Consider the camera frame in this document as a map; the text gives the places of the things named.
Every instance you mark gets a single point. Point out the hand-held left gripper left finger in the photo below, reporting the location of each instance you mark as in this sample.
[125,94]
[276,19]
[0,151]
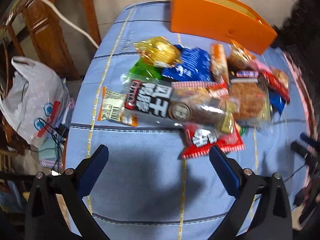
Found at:
[93,170]

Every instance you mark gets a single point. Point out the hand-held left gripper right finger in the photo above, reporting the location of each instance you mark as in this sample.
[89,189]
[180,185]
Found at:
[223,171]

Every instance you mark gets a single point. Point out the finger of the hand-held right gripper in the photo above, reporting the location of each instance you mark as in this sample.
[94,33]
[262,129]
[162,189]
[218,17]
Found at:
[301,150]
[311,141]

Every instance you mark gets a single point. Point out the red packet white lettering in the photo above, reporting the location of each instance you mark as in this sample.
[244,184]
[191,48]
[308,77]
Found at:
[212,140]

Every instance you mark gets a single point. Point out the large blue snack packet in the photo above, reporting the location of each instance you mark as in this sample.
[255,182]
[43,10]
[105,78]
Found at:
[277,103]

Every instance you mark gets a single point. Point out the small orange white packet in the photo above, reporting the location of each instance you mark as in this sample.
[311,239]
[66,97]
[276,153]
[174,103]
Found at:
[111,106]

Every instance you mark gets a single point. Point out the long red packet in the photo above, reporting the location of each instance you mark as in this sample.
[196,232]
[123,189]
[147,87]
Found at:
[276,83]

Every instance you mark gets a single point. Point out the meat floss bread packet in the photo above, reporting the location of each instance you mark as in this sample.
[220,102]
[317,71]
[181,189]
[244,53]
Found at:
[250,102]

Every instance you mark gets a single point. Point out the walnut cookie packet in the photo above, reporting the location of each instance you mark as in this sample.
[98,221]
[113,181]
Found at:
[282,77]

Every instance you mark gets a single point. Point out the red checked packet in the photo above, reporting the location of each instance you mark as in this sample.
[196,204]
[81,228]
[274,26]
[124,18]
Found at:
[197,87]

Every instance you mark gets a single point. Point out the pink snack packet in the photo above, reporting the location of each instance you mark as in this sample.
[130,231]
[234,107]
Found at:
[262,66]

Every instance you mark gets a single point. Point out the long black label packet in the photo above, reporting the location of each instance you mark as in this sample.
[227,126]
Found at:
[155,102]

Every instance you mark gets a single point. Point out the chocolate bar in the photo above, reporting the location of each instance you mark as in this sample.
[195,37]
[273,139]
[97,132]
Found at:
[247,74]

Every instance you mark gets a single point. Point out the orange striped cake packet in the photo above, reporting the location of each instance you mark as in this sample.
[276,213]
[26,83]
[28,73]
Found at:
[219,62]

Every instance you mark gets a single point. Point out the blue white print packet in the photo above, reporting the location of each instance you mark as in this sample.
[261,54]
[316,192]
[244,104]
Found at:
[190,65]

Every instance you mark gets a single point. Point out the small green packet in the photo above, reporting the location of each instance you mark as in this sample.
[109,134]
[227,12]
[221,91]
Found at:
[145,70]

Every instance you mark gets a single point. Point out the clear pastry packet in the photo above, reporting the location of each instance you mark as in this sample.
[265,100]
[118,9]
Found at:
[238,55]

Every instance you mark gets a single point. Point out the gold snack packet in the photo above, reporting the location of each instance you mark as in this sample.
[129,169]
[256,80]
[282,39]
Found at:
[160,51]

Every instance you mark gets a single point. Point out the orange cardboard box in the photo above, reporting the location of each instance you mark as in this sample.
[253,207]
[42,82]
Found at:
[212,17]

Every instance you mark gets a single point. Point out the pink blanket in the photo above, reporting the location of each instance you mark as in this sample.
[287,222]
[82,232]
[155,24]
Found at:
[302,97]

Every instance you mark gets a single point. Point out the folded striped cloth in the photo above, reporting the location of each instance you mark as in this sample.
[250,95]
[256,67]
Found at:
[51,155]

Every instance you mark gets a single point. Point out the blue checked sheet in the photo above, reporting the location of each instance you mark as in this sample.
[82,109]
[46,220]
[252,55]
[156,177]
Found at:
[140,192]

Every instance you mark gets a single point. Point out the white plastic bag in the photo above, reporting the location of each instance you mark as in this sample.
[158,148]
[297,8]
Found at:
[30,100]

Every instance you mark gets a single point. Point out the dark carved wooden furniture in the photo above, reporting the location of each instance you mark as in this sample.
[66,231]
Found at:
[305,30]

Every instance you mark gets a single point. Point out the carved wooden chair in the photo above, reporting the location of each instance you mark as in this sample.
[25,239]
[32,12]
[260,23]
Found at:
[50,42]

